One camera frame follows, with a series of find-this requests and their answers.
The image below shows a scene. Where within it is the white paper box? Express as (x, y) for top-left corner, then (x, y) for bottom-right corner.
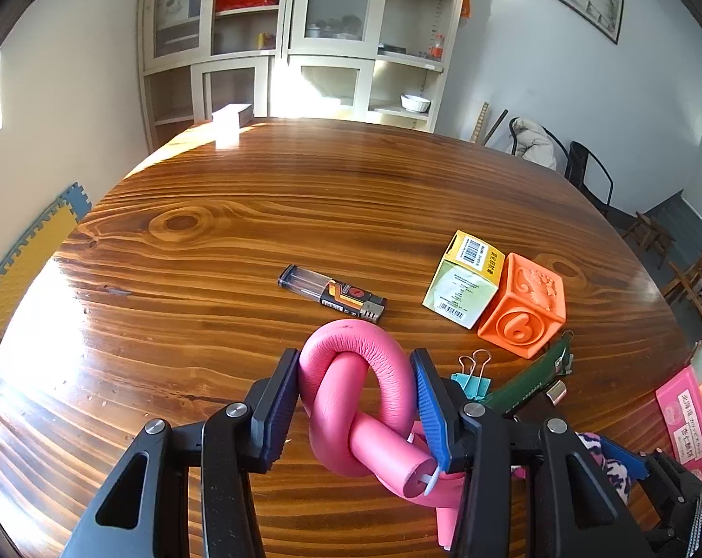
(212, 103), (253, 130)

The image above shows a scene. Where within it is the yellow green medicine box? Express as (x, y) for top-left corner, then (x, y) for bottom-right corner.
(422, 230), (506, 330)

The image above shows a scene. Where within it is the pink tin container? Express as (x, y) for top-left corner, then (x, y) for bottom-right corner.
(655, 337), (702, 467)

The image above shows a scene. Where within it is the dark stick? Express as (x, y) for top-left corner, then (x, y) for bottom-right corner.
(482, 109), (509, 146)

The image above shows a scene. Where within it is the white printed box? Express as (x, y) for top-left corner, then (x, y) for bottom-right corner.
(156, 0), (199, 33)

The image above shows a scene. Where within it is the wooden tea table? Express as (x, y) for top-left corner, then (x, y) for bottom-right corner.
(662, 250), (702, 326)

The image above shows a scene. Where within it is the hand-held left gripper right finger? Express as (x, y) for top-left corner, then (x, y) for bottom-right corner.
(409, 347), (654, 558)

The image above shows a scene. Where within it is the grey staircase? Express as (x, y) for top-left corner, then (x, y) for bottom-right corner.
(644, 189), (702, 257)

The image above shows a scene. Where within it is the small orange embossed cube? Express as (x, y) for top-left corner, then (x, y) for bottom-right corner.
(477, 252), (566, 360)

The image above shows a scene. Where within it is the beige padded jacket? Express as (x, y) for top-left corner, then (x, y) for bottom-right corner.
(509, 118), (558, 171)

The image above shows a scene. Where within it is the leopard print scrunchie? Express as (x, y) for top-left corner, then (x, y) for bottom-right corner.
(577, 431), (631, 504)

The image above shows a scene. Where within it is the blue yellow foam mat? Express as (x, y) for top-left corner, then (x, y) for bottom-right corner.
(0, 182), (96, 341)

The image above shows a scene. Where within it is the beige glass door cabinet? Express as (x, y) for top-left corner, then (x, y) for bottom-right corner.
(137, 0), (471, 152)

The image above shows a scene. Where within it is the black metal chair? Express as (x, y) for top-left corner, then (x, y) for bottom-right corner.
(563, 140), (615, 217)

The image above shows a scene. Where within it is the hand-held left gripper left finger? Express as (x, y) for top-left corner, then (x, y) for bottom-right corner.
(60, 347), (302, 558)

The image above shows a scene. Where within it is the teal binder clip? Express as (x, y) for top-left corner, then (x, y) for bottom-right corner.
(450, 350), (494, 402)

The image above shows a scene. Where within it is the black chair with jacket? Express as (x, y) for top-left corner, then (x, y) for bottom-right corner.
(508, 116), (568, 174)

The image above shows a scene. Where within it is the pink knotted foam tube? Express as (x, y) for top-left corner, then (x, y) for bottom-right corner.
(298, 319), (526, 550)

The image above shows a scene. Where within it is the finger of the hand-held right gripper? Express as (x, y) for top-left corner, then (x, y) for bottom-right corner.
(601, 436), (648, 480)

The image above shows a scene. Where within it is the clear black lighter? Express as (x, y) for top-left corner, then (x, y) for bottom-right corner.
(278, 264), (387, 325)

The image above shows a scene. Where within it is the light wooden stick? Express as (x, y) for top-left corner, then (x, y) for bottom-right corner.
(470, 101), (491, 145)

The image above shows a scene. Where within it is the wooden stool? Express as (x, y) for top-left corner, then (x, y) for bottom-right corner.
(621, 212), (676, 269)

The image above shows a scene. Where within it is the green metal tool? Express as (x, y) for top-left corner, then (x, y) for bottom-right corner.
(482, 331), (576, 416)

